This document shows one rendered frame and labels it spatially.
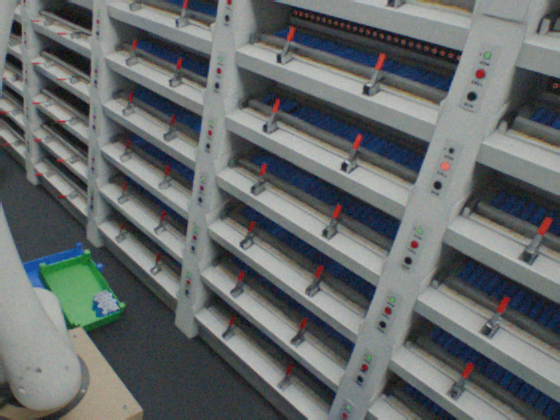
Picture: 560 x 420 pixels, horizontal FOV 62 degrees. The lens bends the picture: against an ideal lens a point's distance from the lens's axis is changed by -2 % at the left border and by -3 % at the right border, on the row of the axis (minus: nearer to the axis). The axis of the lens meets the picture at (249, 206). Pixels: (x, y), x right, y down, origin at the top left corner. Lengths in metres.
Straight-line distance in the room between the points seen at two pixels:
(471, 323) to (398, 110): 0.48
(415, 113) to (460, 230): 0.26
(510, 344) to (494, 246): 0.21
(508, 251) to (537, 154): 0.20
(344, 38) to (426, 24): 0.35
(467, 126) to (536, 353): 0.48
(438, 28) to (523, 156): 0.29
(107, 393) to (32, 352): 0.37
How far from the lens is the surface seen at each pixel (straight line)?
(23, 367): 0.95
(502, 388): 1.26
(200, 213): 1.58
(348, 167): 1.16
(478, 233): 1.07
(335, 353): 1.46
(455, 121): 1.02
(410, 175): 1.15
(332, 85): 1.16
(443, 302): 1.16
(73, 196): 2.44
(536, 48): 0.98
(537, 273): 1.03
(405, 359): 1.26
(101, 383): 1.27
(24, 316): 0.88
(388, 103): 1.09
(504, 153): 1.00
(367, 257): 1.21
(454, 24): 1.03
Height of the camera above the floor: 1.28
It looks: 27 degrees down
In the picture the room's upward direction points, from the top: 11 degrees clockwise
